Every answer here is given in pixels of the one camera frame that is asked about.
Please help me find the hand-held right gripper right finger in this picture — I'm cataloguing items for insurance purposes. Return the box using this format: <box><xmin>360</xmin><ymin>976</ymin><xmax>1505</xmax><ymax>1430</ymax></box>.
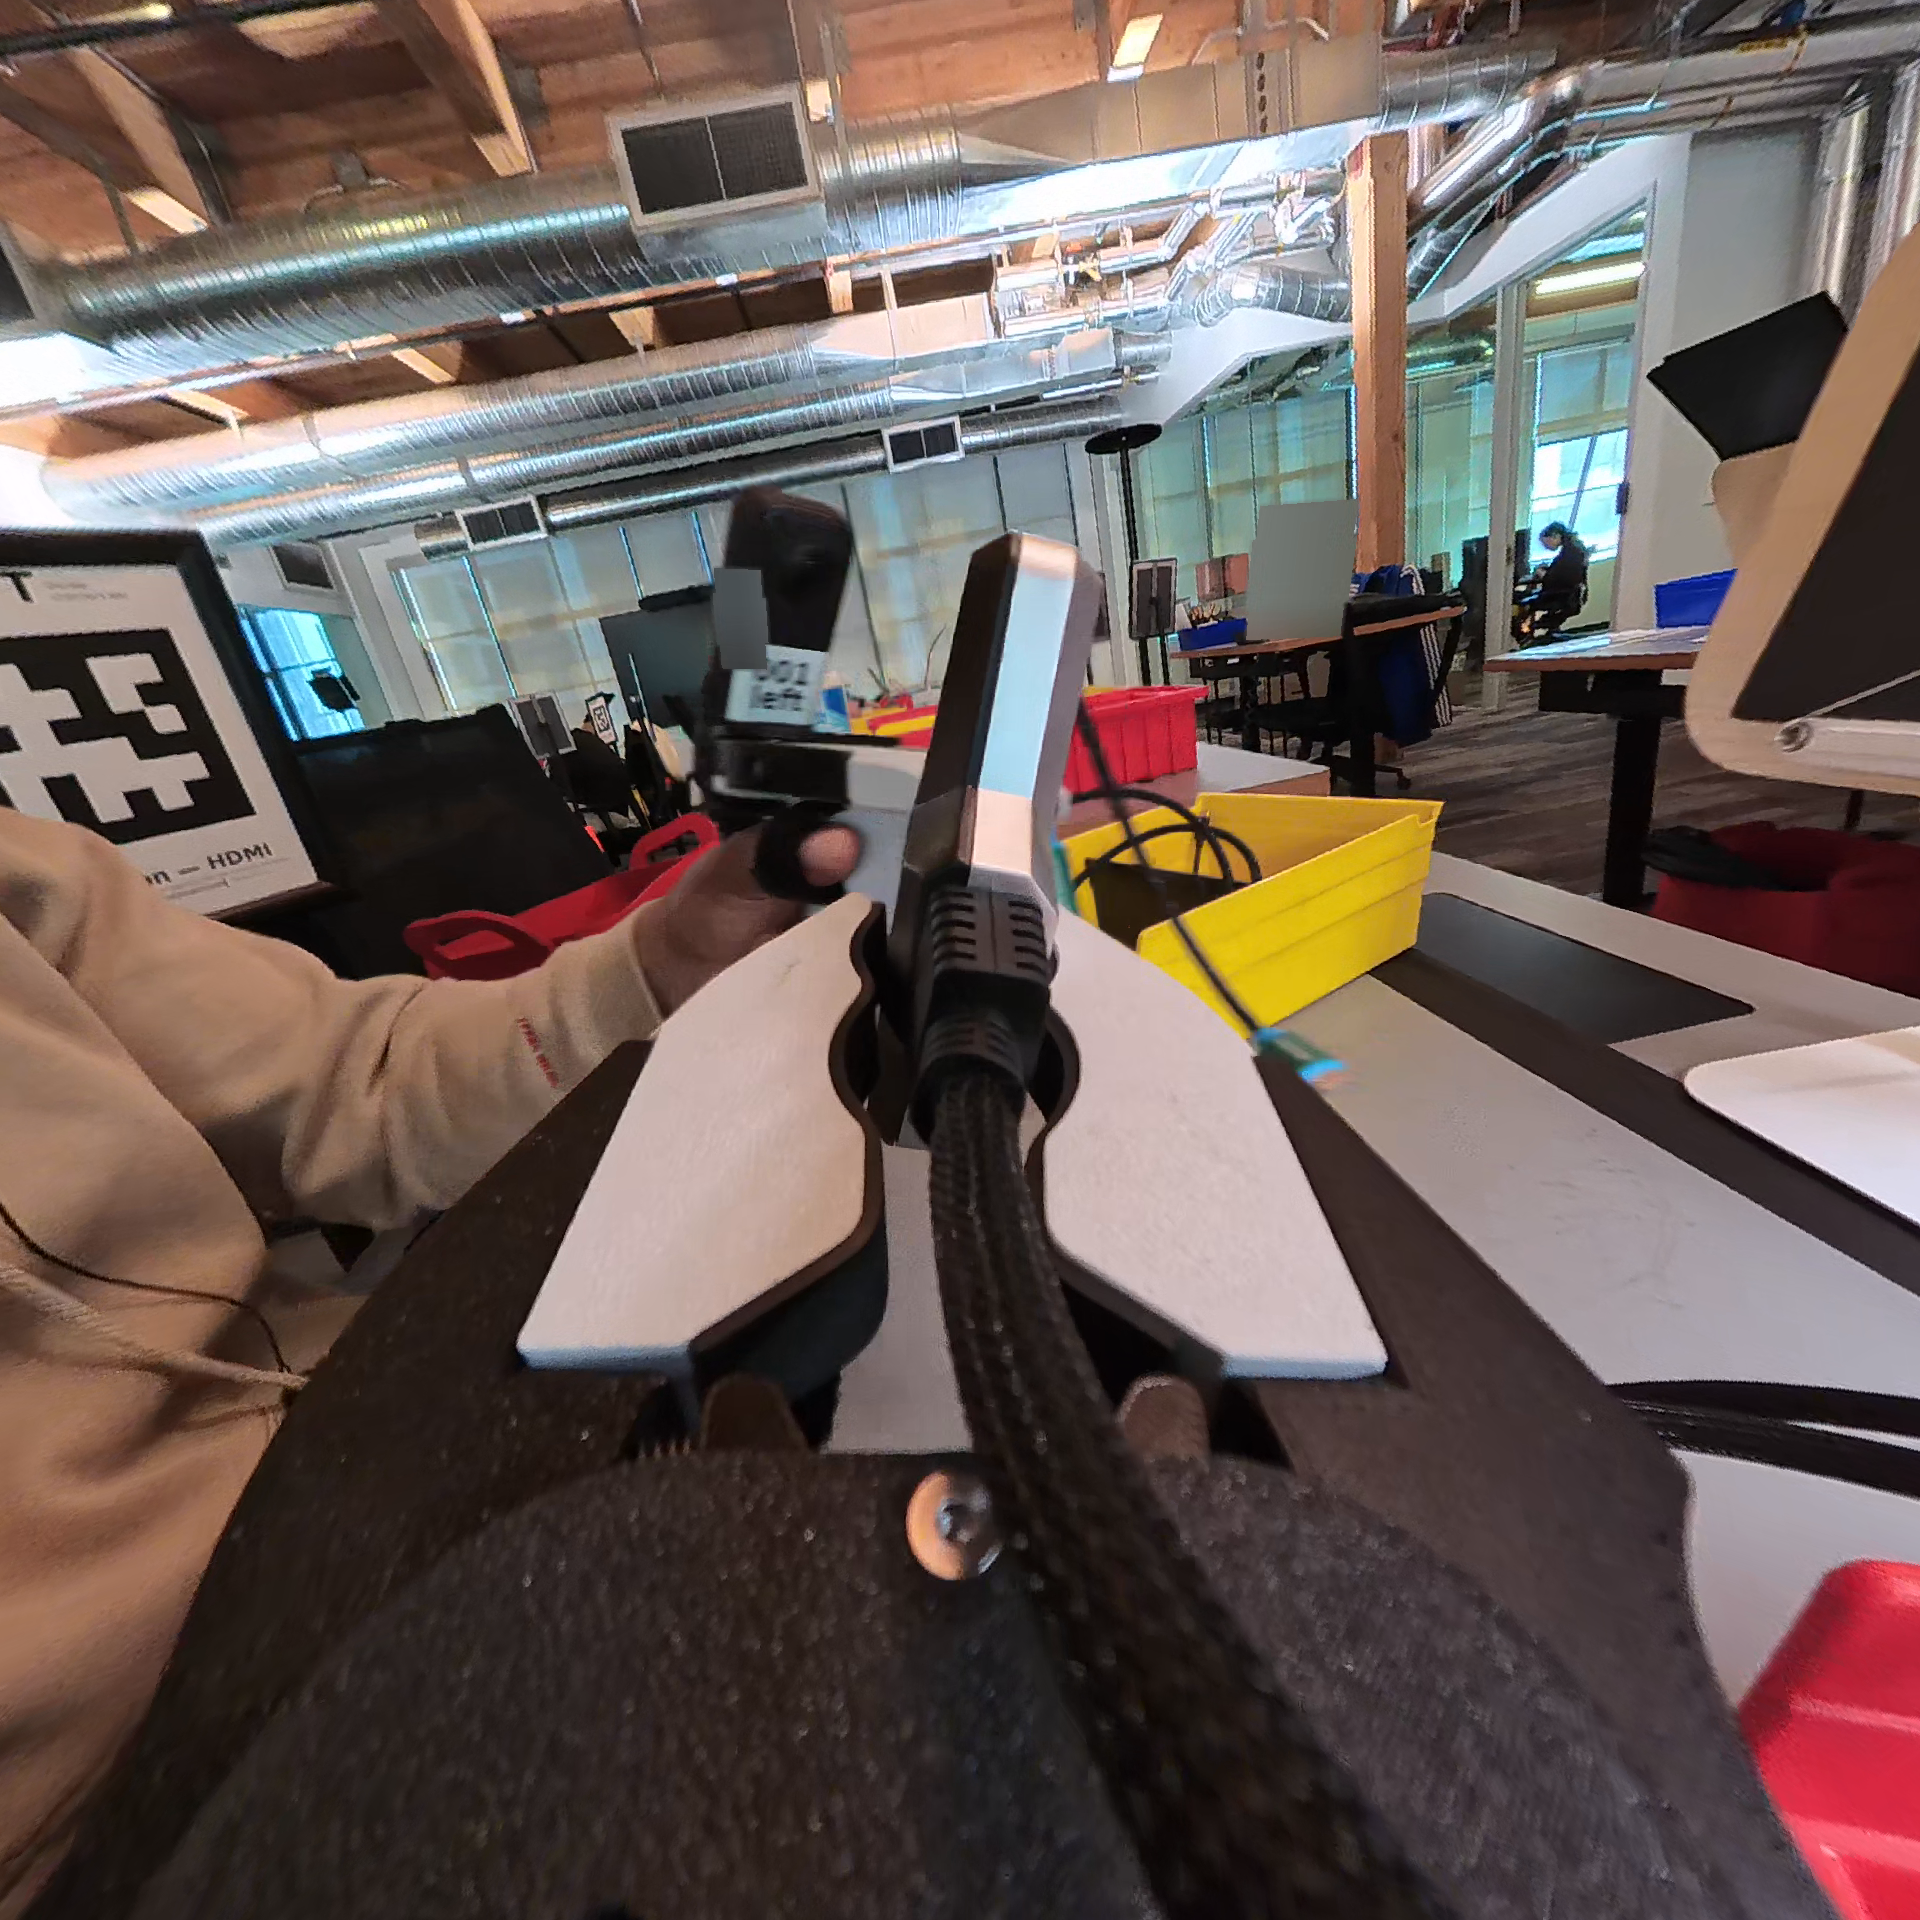
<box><xmin>1029</xmin><ymin>913</ymin><xmax>1388</xmax><ymax>1428</ymax></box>

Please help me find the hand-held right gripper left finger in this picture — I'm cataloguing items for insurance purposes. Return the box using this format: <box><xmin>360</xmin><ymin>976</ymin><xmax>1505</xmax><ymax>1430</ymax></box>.
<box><xmin>517</xmin><ymin>895</ymin><xmax>892</xmax><ymax>1428</ymax></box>

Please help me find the green-plug black hdmi cable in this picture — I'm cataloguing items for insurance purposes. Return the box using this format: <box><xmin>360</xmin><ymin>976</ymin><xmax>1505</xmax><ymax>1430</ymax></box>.
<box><xmin>1070</xmin><ymin>696</ymin><xmax>1348</xmax><ymax>1093</ymax></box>

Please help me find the black braided hub cable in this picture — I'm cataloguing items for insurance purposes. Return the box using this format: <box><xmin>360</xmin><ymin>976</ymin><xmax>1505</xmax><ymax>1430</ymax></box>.
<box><xmin>898</xmin><ymin>877</ymin><xmax>1410</xmax><ymax>1920</ymax></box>

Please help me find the yellow plastic bin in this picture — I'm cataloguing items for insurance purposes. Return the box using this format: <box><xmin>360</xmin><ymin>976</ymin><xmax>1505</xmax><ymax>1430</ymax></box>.
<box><xmin>1058</xmin><ymin>792</ymin><xmax>1447</xmax><ymax>1037</ymax></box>

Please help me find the grey hdmi port hub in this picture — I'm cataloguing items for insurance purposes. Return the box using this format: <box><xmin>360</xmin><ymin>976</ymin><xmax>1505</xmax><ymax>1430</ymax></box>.
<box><xmin>884</xmin><ymin>528</ymin><xmax>1106</xmax><ymax>963</ymax></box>

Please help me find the person's left forearm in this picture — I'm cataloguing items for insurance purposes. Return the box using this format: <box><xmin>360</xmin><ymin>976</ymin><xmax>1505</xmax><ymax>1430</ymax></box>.
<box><xmin>256</xmin><ymin>918</ymin><xmax>673</xmax><ymax>1224</ymax></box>

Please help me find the person's left hand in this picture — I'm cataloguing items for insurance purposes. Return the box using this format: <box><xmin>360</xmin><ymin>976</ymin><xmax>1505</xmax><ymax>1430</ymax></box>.
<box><xmin>638</xmin><ymin>823</ymin><xmax>882</xmax><ymax>1040</ymax></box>

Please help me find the red basket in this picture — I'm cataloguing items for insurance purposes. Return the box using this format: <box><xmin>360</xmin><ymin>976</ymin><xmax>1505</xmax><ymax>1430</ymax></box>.
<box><xmin>401</xmin><ymin>814</ymin><xmax>726</xmax><ymax>981</ymax></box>

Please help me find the black screen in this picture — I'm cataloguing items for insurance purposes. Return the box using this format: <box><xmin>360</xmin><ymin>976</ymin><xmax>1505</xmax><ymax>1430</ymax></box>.
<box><xmin>290</xmin><ymin>705</ymin><xmax>617</xmax><ymax>976</ymax></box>

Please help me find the red plastic bin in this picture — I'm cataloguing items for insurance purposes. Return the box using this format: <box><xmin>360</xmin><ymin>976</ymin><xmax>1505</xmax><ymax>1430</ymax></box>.
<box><xmin>1052</xmin><ymin>684</ymin><xmax>1210</xmax><ymax>797</ymax></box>
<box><xmin>1739</xmin><ymin>1560</ymin><xmax>1920</xmax><ymax>1920</ymax></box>

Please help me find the white air vent box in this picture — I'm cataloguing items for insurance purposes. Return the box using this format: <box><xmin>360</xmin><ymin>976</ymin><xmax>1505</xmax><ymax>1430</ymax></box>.
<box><xmin>608</xmin><ymin>89</ymin><xmax>822</xmax><ymax>235</ymax></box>

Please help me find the white desk stand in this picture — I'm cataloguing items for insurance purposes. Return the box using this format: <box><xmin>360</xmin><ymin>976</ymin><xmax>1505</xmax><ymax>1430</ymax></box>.
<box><xmin>1682</xmin><ymin>715</ymin><xmax>1920</xmax><ymax>1187</ymax></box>

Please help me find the person's beige hoodie torso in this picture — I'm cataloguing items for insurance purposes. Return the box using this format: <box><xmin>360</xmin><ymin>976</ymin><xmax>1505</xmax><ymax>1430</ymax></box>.
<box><xmin>0</xmin><ymin>809</ymin><xmax>393</xmax><ymax>1920</ymax></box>

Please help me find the red floor bin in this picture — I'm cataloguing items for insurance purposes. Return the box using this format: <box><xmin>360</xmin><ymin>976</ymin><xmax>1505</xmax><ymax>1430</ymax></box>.
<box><xmin>1647</xmin><ymin>823</ymin><xmax>1920</xmax><ymax>1000</ymax></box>

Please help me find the black-framed marker sign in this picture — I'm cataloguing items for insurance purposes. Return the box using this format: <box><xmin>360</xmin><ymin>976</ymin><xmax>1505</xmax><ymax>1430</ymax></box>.
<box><xmin>0</xmin><ymin>528</ymin><xmax>331</xmax><ymax>921</ymax></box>

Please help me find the wooden-top desk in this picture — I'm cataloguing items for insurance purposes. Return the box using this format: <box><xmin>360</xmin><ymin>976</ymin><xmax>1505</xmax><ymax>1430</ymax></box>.
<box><xmin>1487</xmin><ymin>628</ymin><xmax>1716</xmax><ymax>909</ymax></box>

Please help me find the wood-edged black board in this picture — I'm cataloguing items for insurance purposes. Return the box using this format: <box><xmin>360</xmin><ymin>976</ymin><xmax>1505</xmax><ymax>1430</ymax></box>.
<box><xmin>1682</xmin><ymin>224</ymin><xmax>1920</xmax><ymax>800</ymax></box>

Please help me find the black panel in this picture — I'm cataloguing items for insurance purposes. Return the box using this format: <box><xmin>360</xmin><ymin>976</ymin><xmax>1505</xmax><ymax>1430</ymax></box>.
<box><xmin>1647</xmin><ymin>290</ymin><xmax>1851</xmax><ymax>460</ymax></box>

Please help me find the silver air duct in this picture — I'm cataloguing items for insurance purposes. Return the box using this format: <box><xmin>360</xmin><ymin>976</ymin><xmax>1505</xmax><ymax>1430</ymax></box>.
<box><xmin>0</xmin><ymin>47</ymin><xmax>1562</xmax><ymax>354</ymax></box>
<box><xmin>36</xmin><ymin>323</ymin><xmax>1175</xmax><ymax>524</ymax></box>

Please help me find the wooden post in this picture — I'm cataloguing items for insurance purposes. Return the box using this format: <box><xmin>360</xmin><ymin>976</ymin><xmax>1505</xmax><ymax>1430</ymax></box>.
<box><xmin>1348</xmin><ymin>129</ymin><xmax>1410</xmax><ymax>575</ymax></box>

